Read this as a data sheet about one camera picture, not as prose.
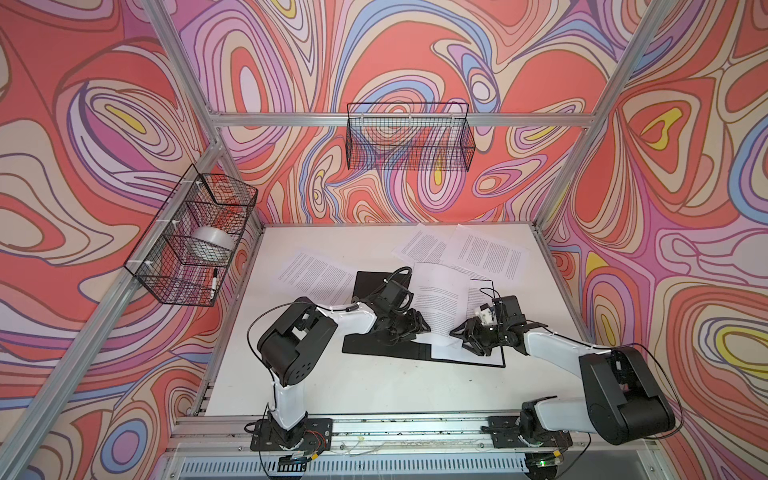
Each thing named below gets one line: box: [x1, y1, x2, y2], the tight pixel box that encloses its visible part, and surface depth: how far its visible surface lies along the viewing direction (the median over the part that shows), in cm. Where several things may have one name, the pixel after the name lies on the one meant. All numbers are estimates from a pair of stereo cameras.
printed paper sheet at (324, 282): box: [273, 249, 356, 306], surface depth 106 cm
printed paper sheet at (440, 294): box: [412, 262, 471, 339], surface depth 100 cm
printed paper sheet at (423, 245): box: [392, 223, 450, 264], surface depth 117 cm
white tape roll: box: [186, 226, 235, 265], surface depth 74 cm
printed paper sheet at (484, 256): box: [441, 224, 531, 290], surface depth 113 cm
